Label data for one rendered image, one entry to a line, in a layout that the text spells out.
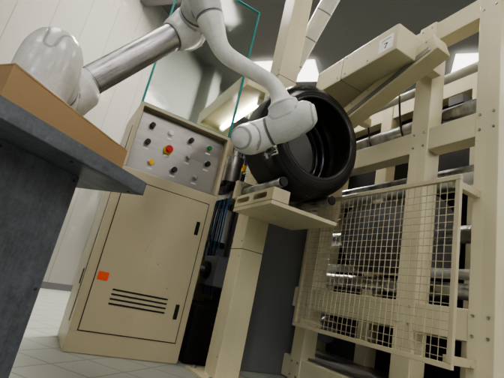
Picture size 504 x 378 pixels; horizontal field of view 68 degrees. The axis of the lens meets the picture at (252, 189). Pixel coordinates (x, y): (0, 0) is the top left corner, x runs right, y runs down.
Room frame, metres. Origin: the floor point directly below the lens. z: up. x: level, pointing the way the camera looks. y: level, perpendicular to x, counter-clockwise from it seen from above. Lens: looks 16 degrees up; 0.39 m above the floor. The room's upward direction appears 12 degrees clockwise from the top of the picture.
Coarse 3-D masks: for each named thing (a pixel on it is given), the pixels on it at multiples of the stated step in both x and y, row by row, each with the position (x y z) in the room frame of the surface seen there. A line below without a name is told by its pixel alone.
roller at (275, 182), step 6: (270, 180) 1.63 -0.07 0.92; (276, 180) 1.56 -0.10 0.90; (282, 180) 1.54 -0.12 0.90; (252, 186) 1.77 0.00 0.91; (258, 186) 1.70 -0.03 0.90; (264, 186) 1.65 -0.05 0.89; (270, 186) 1.61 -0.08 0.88; (276, 186) 1.58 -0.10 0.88; (282, 186) 1.55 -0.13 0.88; (246, 192) 1.81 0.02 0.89; (252, 192) 1.77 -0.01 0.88
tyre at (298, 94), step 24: (312, 96) 1.56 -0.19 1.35; (336, 120) 1.77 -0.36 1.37; (288, 144) 1.52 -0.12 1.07; (312, 144) 1.92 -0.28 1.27; (336, 144) 1.86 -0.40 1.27; (264, 168) 1.62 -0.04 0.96; (288, 168) 1.55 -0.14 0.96; (312, 168) 1.94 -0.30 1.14; (336, 168) 1.86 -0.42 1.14; (312, 192) 1.64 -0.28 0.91
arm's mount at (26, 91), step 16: (0, 64) 0.70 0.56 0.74; (16, 64) 0.69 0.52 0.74; (0, 80) 0.69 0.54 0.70; (16, 80) 0.70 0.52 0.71; (32, 80) 0.73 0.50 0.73; (16, 96) 0.71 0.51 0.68; (32, 96) 0.74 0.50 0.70; (48, 96) 0.77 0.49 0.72; (32, 112) 0.75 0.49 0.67; (48, 112) 0.78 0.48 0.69; (64, 112) 0.82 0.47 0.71; (64, 128) 0.83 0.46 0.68; (80, 128) 0.87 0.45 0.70; (96, 128) 0.91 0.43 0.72; (96, 144) 0.93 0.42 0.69; (112, 144) 0.98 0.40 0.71; (112, 160) 1.00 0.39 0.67
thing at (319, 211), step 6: (336, 192) 2.06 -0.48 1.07; (342, 192) 2.08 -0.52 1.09; (336, 204) 2.07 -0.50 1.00; (306, 210) 2.15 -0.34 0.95; (318, 210) 2.02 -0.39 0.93; (324, 210) 2.03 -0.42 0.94; (330, 210) 2.05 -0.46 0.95; (330, 216) 2.05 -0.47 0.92; (336, 216) 2.07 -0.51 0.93; (336, 222) 2.08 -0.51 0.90
